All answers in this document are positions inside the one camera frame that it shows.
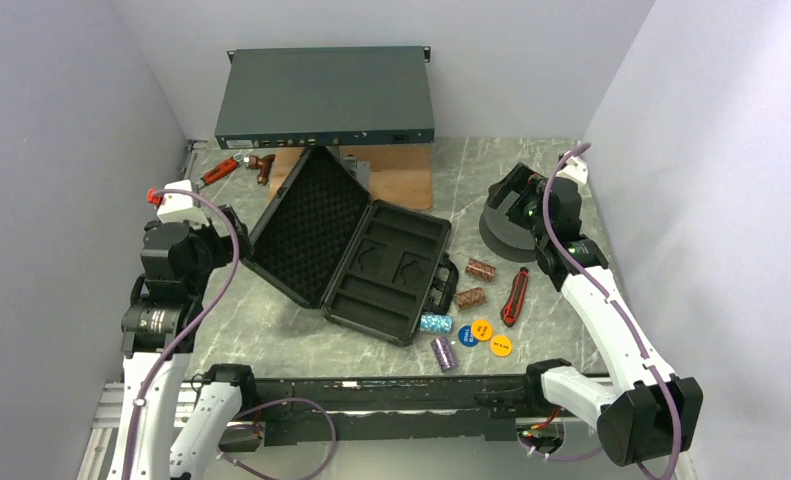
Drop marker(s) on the black filament spool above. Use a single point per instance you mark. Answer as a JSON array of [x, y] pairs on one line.
[[502, 236]]

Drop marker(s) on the purple poker chip stack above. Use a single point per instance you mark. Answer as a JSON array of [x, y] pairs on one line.
[[444, 354]]

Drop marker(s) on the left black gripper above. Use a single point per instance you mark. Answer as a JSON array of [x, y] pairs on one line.
[[224, 244]]

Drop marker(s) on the orange small blind button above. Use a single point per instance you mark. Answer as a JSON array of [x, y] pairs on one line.
[[501, 346]]

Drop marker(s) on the brown wooden-handled brass tool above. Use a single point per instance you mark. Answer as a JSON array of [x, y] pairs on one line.
[[262, 164]]

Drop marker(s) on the red black utility knife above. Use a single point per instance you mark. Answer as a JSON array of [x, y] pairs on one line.
[[510, 312]]

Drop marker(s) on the light blue poker chip stack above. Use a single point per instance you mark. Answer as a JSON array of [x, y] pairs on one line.
[[434, 323]]

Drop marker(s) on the blue dealer button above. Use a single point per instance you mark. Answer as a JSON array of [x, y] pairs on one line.
[[466, 337]]

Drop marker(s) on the grey metal bracket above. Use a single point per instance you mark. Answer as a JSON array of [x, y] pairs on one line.
[[359, 170]]

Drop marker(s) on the brown poker chip stack lower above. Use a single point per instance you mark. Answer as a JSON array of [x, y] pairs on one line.
[[469, 299]]

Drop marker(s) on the brown poker chip stack upper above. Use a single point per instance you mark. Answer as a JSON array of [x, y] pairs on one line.
[[480, 269]]

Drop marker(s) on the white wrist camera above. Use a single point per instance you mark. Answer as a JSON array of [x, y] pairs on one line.
[[177, 208], [575, 169]]

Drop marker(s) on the black foam-lined poker case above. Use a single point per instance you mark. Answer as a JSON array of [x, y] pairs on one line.
[[366, 264]]

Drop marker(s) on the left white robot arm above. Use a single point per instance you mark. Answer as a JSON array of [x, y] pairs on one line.
[[158, 341]]

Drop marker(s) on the brown poker chip stack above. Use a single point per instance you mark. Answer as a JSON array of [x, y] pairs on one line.
[[480, 269], [469, 299]]

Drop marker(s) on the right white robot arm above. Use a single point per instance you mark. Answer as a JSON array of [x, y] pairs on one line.
[[647, 411]]

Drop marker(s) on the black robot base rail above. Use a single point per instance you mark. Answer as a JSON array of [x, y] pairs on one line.
[[289, 411]]

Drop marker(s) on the wooden board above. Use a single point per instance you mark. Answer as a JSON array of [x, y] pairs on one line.
[[398, 175]]

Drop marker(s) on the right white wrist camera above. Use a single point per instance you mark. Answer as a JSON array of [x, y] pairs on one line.
[[575, 169]]

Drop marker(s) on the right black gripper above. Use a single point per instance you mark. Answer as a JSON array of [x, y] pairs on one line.
[[523, 179]]

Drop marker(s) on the grey rack network switch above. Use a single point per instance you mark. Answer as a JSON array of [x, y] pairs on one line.
[[326, 96]]

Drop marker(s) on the orange big blind button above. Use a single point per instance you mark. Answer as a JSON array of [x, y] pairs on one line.
[[481, 330]]

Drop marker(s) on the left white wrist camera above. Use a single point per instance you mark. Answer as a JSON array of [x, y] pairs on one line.
[[177, 208]]

